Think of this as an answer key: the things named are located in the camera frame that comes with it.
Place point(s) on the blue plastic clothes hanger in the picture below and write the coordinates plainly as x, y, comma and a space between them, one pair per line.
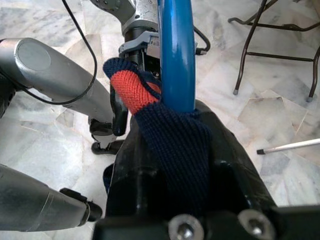
177, 50

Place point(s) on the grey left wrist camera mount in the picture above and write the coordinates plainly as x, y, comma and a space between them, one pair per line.
136, 43

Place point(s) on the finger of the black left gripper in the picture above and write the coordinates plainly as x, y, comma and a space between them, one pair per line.
119, 117

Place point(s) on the silver metal clothes rack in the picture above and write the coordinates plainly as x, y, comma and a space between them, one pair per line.
287, 146

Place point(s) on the marble-pattern folding table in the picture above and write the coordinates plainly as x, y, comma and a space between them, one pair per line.
275, 56

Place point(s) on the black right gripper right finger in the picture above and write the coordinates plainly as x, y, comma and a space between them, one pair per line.
240, 175

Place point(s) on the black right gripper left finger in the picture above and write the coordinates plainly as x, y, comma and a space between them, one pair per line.
135, 180

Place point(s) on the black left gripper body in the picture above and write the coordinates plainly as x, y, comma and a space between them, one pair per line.
145, 60

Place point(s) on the navy shirt with red trim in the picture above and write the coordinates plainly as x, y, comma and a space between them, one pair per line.
175, 150

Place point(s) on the grey robot leg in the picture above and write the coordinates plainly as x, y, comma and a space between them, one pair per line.
30, 200
62, 77

